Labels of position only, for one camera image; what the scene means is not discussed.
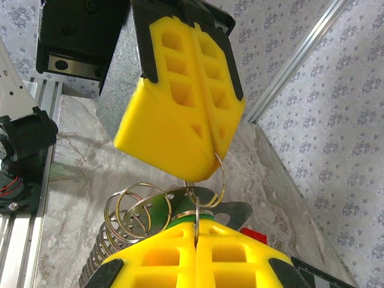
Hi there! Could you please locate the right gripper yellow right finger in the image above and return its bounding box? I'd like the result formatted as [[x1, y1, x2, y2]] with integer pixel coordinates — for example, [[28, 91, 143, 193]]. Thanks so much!
[[194, 217, 313, 288]]

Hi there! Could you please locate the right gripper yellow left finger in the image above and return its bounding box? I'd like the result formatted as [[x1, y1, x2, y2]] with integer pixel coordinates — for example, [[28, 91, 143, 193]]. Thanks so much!
[[79, 220, 198, 288]]

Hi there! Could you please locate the green key tag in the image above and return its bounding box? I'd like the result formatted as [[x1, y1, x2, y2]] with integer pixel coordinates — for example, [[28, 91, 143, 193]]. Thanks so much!
[[166, 194, 216, 247]]

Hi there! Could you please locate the metal key holder with rings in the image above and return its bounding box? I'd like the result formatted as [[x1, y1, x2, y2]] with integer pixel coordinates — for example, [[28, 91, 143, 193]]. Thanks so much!
[[78, 152, 253, 288]]

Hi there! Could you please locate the red plastic block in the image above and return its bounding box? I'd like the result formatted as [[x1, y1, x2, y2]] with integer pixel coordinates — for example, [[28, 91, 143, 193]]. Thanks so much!
[[239, 227, 268, 245]]

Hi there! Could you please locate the folded black grey chessboard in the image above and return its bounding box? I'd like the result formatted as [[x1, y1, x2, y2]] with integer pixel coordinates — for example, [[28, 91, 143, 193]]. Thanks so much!
[[290, 256, 341, 288]]

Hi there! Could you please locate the aluminium corner post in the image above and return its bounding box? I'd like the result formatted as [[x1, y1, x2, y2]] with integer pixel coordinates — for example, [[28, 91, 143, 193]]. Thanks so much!
[[244, 0, 350, 124]]

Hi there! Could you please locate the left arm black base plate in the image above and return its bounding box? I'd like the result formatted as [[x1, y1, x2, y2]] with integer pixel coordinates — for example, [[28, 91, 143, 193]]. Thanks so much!
[[0, 176, 52, 214]]

